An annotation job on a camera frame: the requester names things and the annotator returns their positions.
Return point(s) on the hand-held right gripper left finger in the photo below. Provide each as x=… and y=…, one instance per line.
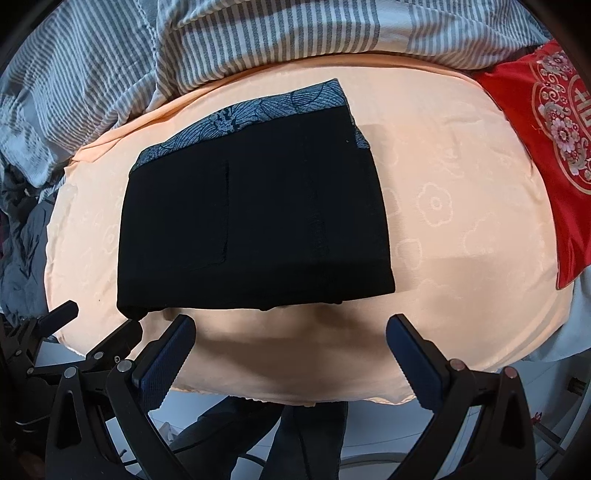
x=166, y=360

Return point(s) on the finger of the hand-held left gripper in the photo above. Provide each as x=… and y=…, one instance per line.
x=57, y=318
x=120, y=339

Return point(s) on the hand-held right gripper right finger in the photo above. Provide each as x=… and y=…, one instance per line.
x=413, y=360

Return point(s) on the black pants with blue waistband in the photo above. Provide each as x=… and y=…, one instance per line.
x=254, y=230

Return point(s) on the grey jacket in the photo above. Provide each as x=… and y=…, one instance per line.
x=23, y=258

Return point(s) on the person's left leg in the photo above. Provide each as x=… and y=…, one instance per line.
x=221, y=429

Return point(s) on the person's leg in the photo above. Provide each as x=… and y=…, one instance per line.
x=309, y=443
x=221, y=429

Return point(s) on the person's right leg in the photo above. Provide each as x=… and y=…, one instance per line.
x=309, y=443

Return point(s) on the peach patterned bedsheet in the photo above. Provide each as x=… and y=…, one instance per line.
x=461, y=230

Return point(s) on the red embroidered pillow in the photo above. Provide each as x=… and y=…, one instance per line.
x=554, y=184

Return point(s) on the grey white striped duvet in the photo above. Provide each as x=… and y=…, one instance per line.
x=231, y=37

